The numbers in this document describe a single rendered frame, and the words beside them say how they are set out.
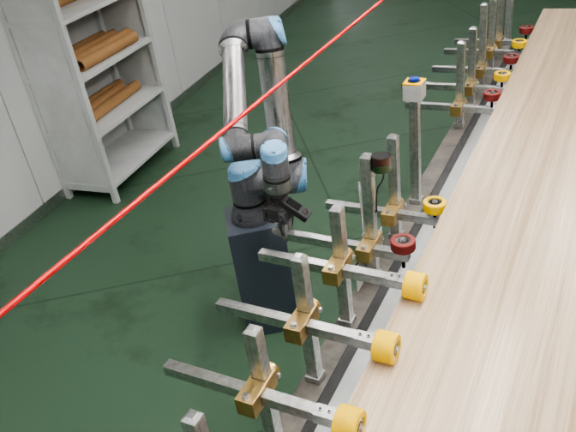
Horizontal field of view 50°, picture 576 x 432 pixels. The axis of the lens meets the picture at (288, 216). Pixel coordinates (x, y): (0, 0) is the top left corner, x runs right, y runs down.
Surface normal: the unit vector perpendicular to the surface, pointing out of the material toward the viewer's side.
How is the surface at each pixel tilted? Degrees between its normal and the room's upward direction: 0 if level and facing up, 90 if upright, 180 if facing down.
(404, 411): 0
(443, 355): 0
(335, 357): 0
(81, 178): 90
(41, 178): 90
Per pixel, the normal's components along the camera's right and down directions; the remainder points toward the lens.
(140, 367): -0.12, -0.84
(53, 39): -0.35, 0.54
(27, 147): 0.93, 0.09
